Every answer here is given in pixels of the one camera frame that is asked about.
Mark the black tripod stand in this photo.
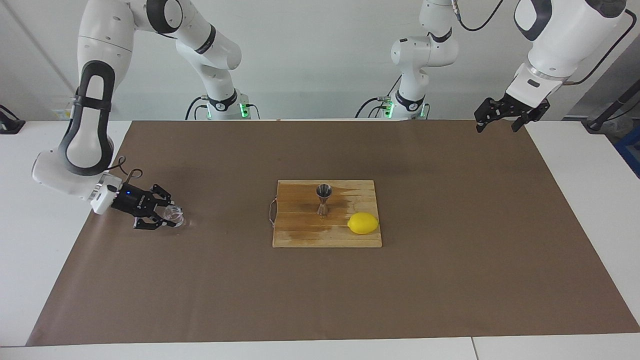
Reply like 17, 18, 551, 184
582, 82, 640, 132

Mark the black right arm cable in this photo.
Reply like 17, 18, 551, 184
102, 156, 143, 188

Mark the blue crate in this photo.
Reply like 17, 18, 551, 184
614, 124, 640, 178

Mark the black clamp mount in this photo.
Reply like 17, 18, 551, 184
0, 104, 26, 135

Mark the steel double jigger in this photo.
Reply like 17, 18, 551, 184
315, 183, 333, 217

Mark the small clear glass cup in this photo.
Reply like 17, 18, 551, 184
162, 205, 186, 228

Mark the black base cable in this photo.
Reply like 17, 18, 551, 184
355, 75, 402, 120
185, 96, 208, 121

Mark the brown paper table mat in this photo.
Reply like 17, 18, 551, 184
26, 119, 640, 347

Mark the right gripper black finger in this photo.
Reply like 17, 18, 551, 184
149, 184, 175, 207
132, 215, 177, 231

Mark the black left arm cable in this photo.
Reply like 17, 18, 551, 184
450, 0, 638, 86

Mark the wooden cutting board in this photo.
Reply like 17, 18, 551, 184
268, 180, 383, 249

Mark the yellow lemon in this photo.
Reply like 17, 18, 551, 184
347, 212, 380, 235

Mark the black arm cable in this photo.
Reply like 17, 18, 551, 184
102, 156, 143, 188
450, 0, 638, 86

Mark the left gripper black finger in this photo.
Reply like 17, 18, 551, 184
511, 100, 551, 133
474, 97, 508, 134

